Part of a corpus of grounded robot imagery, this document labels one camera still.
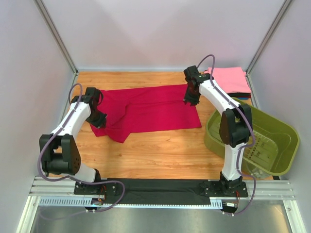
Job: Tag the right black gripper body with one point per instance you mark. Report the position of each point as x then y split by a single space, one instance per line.
191 98

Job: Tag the olive green plastic basket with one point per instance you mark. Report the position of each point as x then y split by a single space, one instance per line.
274 149

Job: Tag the left aluminium frame post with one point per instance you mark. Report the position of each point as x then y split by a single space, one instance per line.
56 35

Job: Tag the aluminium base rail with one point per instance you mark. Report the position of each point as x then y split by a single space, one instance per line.
68 193

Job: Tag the aluminium frame post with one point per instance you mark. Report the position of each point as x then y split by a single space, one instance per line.
56 35
268 36

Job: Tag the black folded t shirt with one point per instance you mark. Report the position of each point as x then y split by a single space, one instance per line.
247 95

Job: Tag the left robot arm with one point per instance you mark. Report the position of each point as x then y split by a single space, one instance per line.
59 156

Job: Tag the right aluminium frame post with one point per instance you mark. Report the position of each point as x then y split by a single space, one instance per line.
268 36

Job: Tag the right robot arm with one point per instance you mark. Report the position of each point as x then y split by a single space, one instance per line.
235 130

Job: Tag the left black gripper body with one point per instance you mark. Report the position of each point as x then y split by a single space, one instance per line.
97 119

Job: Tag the crimson red t shirt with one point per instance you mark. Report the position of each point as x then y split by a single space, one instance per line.
148 109

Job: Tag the pink folded t shirt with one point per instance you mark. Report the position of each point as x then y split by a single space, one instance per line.
232 80

